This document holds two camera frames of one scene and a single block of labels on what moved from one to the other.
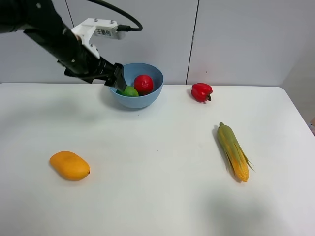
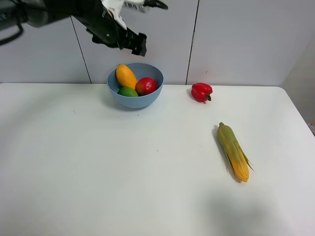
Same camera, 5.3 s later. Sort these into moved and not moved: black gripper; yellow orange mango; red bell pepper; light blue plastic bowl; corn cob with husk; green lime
Moved: yellow orange mango; black gripper
Not moved: light blue plastic bowl; corn cob with husk; red bell pepper; green lime
